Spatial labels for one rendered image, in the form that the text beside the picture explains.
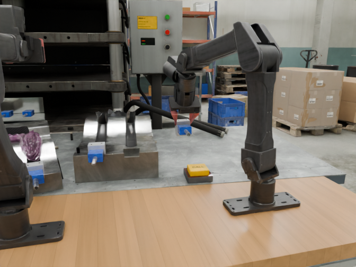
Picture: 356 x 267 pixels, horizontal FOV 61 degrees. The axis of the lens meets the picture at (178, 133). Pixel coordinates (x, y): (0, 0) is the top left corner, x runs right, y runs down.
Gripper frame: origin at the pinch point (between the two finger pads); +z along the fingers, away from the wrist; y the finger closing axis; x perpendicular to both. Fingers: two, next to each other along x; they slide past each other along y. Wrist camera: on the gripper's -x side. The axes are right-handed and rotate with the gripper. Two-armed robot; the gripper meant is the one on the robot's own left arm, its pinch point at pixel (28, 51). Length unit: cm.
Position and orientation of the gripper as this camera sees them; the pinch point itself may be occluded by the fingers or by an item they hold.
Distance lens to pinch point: 105.2
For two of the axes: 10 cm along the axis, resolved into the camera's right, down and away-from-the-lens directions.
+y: -9.7, 0.7, -2.4
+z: -2.5, -2.3, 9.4
